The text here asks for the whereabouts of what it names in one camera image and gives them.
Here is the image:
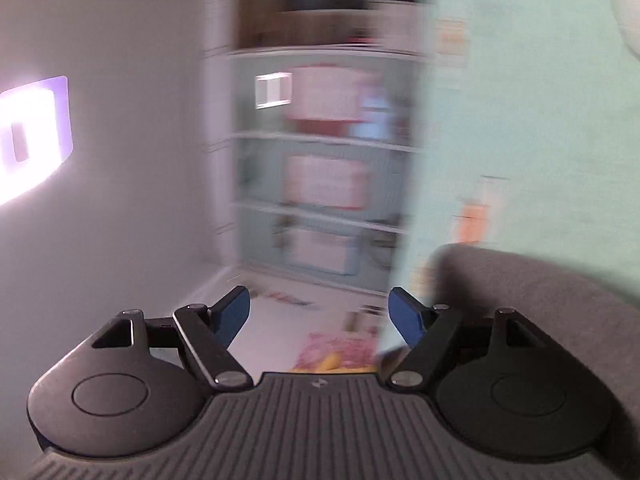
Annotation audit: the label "dark grey sweater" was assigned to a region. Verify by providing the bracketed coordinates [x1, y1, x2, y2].
[374, 242, 640, 480]

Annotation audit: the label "blue framed poster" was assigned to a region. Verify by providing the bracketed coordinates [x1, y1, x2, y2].
[286, 228, 360, 275]

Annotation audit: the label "orange framed poster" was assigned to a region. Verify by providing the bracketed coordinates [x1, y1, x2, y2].
[283, 155, 371, 210]

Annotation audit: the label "grey sliding door wardrobe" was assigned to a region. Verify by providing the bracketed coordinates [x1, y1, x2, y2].
[231, 46, 425, 292]

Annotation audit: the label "teal quilted bee bedspread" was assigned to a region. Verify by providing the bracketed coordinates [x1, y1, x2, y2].
[374, 0, 640, 351]

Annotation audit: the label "pink framed poster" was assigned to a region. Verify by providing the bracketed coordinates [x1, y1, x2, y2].
[286, 64, 378, 122]

